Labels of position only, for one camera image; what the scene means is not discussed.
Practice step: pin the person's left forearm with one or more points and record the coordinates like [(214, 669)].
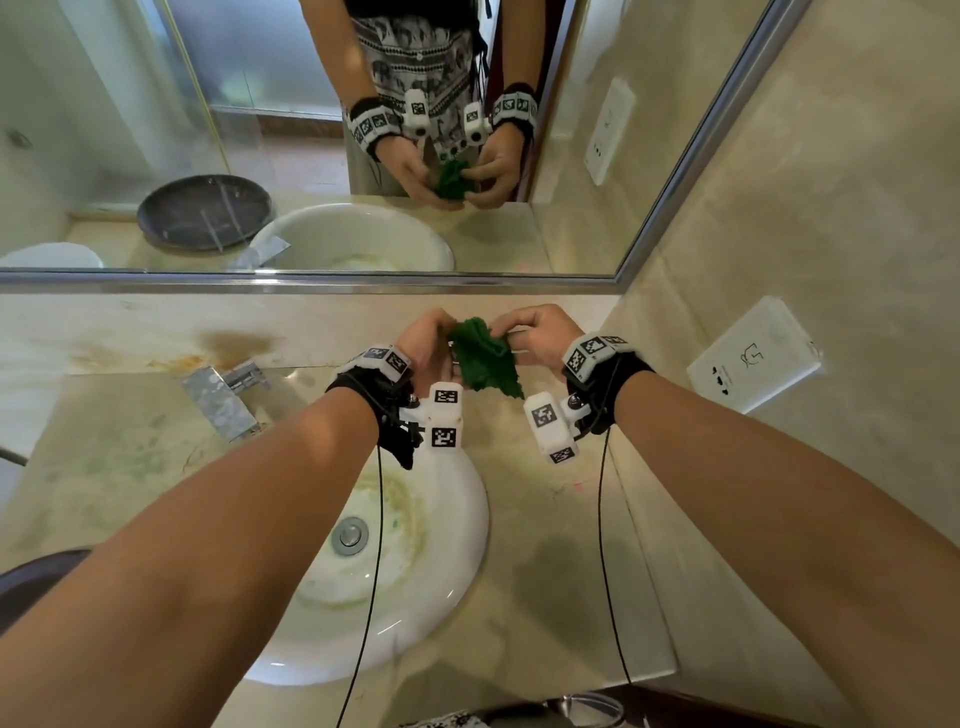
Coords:
[(187, 570)]

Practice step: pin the dark round metal tray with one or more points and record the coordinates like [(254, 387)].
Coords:
[(37, 585)]

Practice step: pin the person's right hand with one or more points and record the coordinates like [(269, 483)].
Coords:
[(544, 334)]

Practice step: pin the black wristband with marker tags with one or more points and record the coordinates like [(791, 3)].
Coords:
[(607, 382), (375, 390)]

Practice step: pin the person's left hand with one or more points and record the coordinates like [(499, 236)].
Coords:
[(431, 352)]

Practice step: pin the chrome square faucet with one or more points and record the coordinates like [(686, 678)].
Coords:
[(221, 401)]

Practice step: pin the white round sink basin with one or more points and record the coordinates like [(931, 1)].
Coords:
[(435, 540)]

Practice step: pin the metal framed wall mirror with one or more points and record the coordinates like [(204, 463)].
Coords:
[(637, 150)]

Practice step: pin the patterned white shirt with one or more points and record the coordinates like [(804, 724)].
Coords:
[(450, 721)]

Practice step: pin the chrome drain stopper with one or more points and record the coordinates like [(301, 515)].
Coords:
[(350, 535)]

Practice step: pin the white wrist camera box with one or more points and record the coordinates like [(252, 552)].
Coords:
[(442, 416), (551, 427)]

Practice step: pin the white wall socket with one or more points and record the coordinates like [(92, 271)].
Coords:
[(750, 356)]

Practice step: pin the person's right forearm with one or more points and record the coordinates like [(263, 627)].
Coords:
[(787, 540)]

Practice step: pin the green cloth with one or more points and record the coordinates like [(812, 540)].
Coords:
[(484, 364)]

